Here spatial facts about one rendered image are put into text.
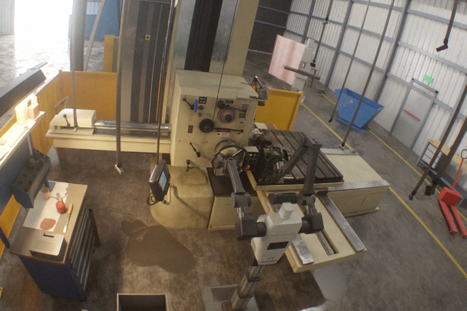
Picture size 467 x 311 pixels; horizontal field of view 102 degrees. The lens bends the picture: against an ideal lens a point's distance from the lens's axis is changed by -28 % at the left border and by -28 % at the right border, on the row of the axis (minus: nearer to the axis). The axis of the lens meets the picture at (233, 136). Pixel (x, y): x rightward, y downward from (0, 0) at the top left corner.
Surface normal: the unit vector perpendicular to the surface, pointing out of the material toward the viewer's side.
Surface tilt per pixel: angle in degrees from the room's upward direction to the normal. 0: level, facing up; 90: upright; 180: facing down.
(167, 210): 90
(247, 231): 30
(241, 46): 90
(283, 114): 90
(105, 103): 90
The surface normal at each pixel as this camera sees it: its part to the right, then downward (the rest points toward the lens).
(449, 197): -0.37, 0.37
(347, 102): -0.71, 0.19
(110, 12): 0.25, 0.51
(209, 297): 0.20, -0.86
